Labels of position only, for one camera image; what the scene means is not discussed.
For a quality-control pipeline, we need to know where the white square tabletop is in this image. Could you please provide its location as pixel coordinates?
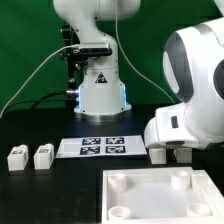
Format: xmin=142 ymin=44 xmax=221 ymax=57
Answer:
xmin=101 ymin=167 xmax=224 ymax=224

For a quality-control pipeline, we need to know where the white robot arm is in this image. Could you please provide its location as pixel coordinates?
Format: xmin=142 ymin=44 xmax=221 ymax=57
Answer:
xmin=53 ymin=0 xmax=224 ymax=149

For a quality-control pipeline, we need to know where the white sheet with tags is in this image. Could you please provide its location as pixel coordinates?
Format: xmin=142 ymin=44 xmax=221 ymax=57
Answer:
xmin=56 ymin=135 xmax=146 ymax=158

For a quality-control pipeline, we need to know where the black cable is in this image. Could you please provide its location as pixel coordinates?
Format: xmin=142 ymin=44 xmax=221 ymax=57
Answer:
xmin=2 ymin=91 xmax=73 ymax=116

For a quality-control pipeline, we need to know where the black camera on mount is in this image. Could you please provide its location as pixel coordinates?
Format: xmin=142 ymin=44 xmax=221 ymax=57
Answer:
xmin=59 ymin=42 xmax=113 ymax=64

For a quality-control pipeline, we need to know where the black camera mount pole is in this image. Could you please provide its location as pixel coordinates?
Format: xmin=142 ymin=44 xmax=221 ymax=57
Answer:
xmin=60 ymin=25 xmax=79 ymax=109

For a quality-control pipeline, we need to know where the white cable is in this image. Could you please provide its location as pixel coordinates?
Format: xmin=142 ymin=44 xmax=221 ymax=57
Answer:
xmin=0 ymin=43 xmax=81 ymax=118

